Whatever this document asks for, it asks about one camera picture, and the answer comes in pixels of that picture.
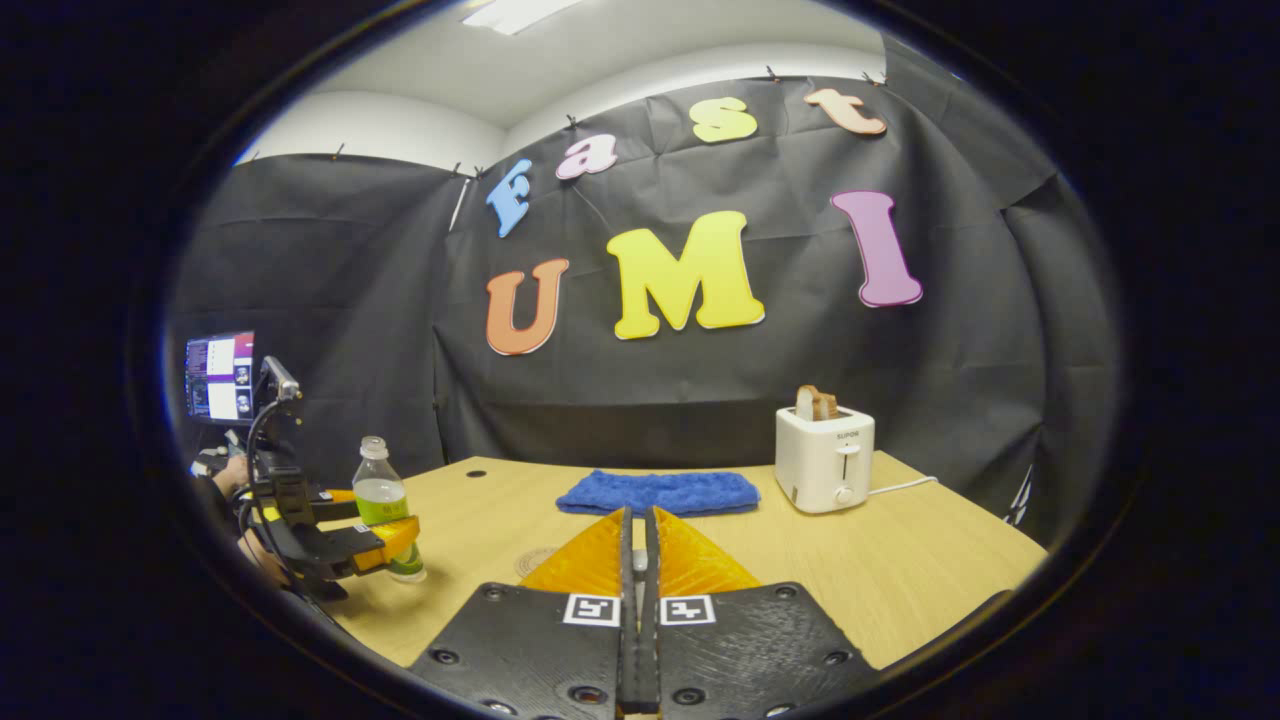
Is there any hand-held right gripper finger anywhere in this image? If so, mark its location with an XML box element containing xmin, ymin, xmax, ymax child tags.
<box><xmin>644</xmin><ymin>507</ymin><xmax>881</xmax><ymax>719</ymax></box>
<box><xmin>408</xmin><ymin>507</ymin><xmax>638</xmax><ymax>720</ymax></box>

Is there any clear green-label water bottle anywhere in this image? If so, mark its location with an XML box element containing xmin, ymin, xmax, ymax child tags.
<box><xmin>352</xmin><ymin>436</ymin><xmax>427</xmax><ymax>584</ymax></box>

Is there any computer monitor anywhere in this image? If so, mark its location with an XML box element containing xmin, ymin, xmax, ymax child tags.
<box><xmin>184</xmin><ymin>331</ymin><xmax>257</xmax><ymax>425</ymax></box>

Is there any blue towel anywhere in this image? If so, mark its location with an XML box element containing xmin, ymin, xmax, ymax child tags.
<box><xmin>556</xmin><ymin>469</ymin><xmax>761</xmax><ymax>518</ymax></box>

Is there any black backdrop cloth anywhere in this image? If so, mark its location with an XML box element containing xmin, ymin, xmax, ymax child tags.
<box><xmin>165</xmin><ymin>35</ymin><xmax>1121</xmax><ymax>546</ymax></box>

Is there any white toaster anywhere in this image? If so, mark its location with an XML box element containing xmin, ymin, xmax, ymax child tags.
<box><xmin>775</xmin><ymin>404</ymin><xmax>876</xmax><ymax>515</ymax></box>

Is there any ceiling light panel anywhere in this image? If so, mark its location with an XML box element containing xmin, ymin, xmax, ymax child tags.
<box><xmin>462</xmin><ymin>0</ymin><xmax>586</xmax><ymax>36</ymax></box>

